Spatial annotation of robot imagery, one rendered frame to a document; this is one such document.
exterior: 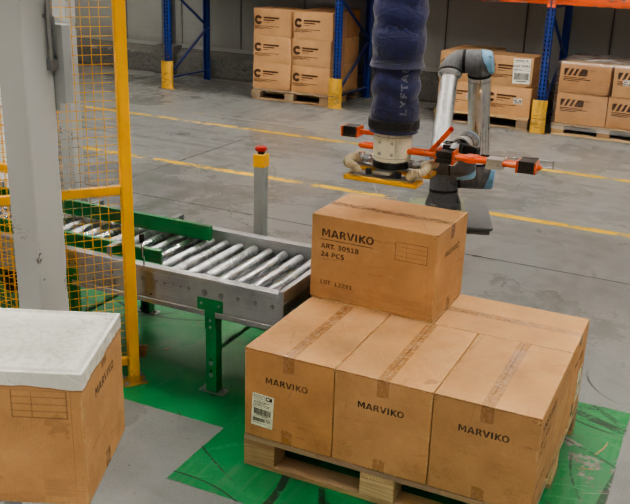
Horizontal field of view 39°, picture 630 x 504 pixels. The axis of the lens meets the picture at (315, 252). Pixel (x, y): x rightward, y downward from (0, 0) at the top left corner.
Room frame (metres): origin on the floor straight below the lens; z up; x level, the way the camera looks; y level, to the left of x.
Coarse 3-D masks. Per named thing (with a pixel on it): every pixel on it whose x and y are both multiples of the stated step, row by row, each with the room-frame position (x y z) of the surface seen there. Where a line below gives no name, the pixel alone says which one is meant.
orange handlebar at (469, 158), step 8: (360, 144) 3.87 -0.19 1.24; (368, 144) 3.86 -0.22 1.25; (408, 152) 3.77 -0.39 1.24; (416, 152) 3.76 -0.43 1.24; (424, 152) 3.75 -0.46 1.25; (432, 152) 3.74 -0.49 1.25; (464, 160) 3.67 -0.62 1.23; (472, 160) 3.66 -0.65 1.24; (480, 160) 3.64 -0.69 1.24; (512, 160) 3.64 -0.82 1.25; (536, 168) 3.55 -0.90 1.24
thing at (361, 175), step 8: (368, 168) 3.78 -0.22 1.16; (344, 176) 3.77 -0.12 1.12; (352, 176) 3.76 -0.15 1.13; (360, 176) 3.75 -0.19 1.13; (368, 176) 3.74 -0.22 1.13; (376, 176) 3.74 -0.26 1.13; (384, 176) 3.74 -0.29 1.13; (392, 176) 3.75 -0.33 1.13; (400, 176) 3.71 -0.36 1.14; (384, 184) 3.70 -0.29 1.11; (392, 184) 3.68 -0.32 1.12; (400, 184) 3.67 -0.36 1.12; (408, 184) 3.65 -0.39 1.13; (416, 184) 3.65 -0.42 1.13
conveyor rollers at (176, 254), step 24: (0, 216) 4.83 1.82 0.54; (72, 216) 4.86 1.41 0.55; (120, 240) 4.52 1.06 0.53; (144, 240) 4.57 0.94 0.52; (168, 240) 4.49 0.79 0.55; (192, 240) 4.52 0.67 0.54; (168, 264) 4.15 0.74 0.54; (192, 264) 4.19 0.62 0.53; (216, 264) 4.22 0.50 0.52; (264, 264) 4.17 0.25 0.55; (288, 264) 4.19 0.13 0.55
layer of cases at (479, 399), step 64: (320, 320) 3.51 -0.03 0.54; (384, 320) 3.54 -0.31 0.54; (448, 320) 3.55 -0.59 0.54; (512, 320) 3.57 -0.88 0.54; (576, 320) 3.60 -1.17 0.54; (256, 384) 3.20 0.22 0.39; (320, 384) 3.08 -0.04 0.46; (384, 384) 2.97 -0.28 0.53; (448, 384) 2.95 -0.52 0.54; (512, 384) 2.97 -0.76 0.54; (576, 384) 3.48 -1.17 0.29; (320, 448) 3.07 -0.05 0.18; (384, 448) 2.96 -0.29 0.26; (448, 448) 2.85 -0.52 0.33; (512, 448) 2.75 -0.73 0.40
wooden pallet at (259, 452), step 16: (256, 448) 3.19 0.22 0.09; (272, 448) 3.16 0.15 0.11; (288, 448) 3.13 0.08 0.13; (560, 448) 3.25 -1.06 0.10; (256, 464) 3.19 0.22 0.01; (272, 464) 3.16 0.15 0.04; (288, 464) 3.19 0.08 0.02; (304, 464) 3.19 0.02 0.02; (336, 464) 3.04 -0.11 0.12; (352, 464) 3.01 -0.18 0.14; (304, 480) 3.10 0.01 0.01; (320, 480) 3.08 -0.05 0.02; (336, 480) 3.08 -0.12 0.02; (352, 480) 3.09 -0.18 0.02; (368, 480) 2.98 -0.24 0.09; (384, 480) 2.95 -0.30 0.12; (400, 480) 2.93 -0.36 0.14; (544, 480) 2.95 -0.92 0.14; (368, 496) 2.98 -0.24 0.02; (384, 496) 2.95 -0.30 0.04; (400, 496) 2.99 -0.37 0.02; (416, 496) 2.99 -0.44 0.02; (448, 496) 2.84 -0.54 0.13
